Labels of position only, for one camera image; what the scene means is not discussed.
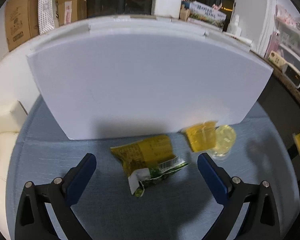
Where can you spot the blue grey table cloth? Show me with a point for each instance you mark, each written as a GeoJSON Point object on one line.
{"type": "Point", "coordinates": [180, 207]}

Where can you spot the cream leather sofa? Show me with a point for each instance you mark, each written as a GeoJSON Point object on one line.
{"type": "Point", "coordinates": [12, 117]}

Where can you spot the white grey alarm clock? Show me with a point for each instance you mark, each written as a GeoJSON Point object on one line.
{"type": "Point", "coordinates": [292, 73]}

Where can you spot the dark wooden side table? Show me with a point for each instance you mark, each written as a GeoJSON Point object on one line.
{"type": "Point", "coordinates": [281, 101]}

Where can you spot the small open cardboard box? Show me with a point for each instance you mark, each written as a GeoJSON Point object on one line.
{"type": "Point", "coordinates": [70, 11]}

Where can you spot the large white storage box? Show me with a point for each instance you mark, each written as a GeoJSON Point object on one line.
{"type": "Point", "coordinates": [110, 78]}

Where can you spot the clear plastic drawer organizer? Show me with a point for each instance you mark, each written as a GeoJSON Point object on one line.
{"type": "Point", "coordinates": [285, 39]}

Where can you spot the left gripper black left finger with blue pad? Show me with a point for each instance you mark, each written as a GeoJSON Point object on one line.
{"type": "Point", "coordinates": [33, 221]}

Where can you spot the pale yellow jelly pouch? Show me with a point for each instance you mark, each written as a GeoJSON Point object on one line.
{"type": "Point", "coordinates": [202, 136]}

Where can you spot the cream patterned small box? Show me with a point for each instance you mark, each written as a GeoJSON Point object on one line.
{"type": "Point", "coordinates": [276, 59]}

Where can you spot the white foam box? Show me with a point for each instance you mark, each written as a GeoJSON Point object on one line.
{"type": "Point", "coordinates": [166, 8]}

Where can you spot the printed landscape carton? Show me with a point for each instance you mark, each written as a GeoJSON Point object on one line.
{"type": "Point", "coordinates": [201, 13]}

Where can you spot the pale yellow jelly cup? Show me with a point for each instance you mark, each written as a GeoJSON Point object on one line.
{"type": "Point", "coordinates": [225, 139]}

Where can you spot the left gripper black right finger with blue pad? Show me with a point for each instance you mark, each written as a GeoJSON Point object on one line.
{"type": "Point", "coordinates": [261, 220]}

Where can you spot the white dotted paper bag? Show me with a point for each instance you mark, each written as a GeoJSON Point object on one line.
{"type": "Point", "coordinates": [47, 15]}

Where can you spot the large brown cardboard box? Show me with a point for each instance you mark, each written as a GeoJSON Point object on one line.
{"type": "Point", "coordinates": [21, 22]}

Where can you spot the white plastic bottle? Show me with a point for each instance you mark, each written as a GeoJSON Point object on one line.
{"type": "Point", "coordinates": [233, 27]}

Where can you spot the green yellow snack packet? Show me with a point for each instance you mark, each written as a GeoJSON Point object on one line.
{"type": "Point", "coordinates": [147, 162]}

